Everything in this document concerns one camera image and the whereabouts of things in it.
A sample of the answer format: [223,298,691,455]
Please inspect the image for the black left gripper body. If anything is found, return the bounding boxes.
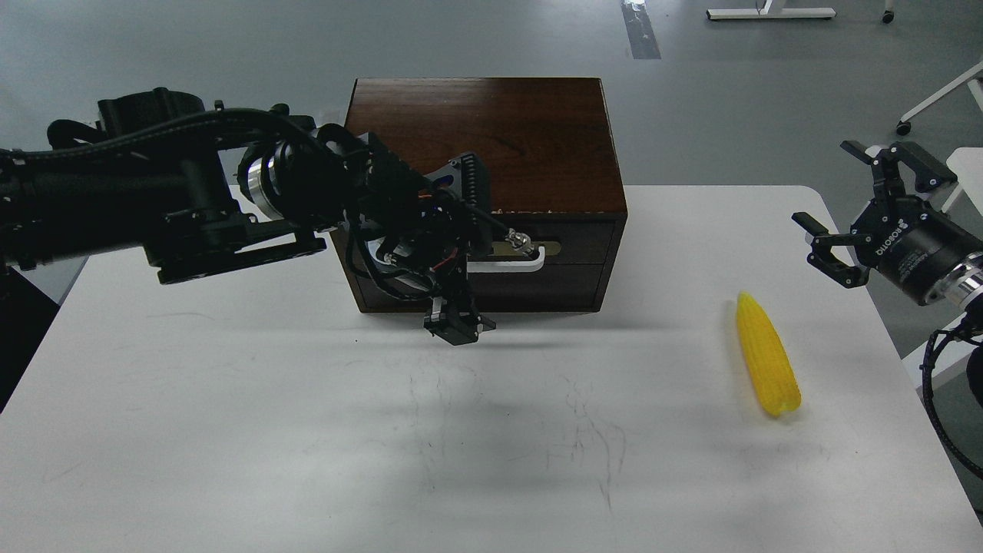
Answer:
[346,196,492,304]

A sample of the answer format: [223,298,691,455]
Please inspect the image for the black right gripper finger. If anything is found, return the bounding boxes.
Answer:
[791,211,871,288]
[840,140,958,202]

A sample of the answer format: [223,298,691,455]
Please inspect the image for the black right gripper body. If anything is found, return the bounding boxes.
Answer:
[849,196,983,308]

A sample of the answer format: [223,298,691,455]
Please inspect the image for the yellow corn cob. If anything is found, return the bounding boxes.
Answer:
[735,291,802,418]

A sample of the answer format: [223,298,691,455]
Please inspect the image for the wooden drawer with white handle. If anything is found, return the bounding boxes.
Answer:
[347,221,617,270]

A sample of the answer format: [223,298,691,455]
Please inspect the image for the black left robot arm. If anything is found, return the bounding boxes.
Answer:
[1,88,508,344]

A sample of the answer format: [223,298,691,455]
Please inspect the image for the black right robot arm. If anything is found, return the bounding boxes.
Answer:
[793,140,982,477]

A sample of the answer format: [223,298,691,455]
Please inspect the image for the dark wooden drawer cabinet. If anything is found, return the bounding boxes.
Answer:
[345,77,628,313]

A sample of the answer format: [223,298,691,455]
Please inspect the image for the white side table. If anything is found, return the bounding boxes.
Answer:
[868,147,983,399]

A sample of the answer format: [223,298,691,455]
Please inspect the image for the white wheeled desk leg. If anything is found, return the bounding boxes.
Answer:
[895,60,982,136]

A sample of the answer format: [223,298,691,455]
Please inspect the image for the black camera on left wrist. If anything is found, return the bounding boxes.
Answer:
[425,151,492,216]

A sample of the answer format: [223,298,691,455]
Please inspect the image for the white desk frame base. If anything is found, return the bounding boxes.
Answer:
[706,1,838,22]

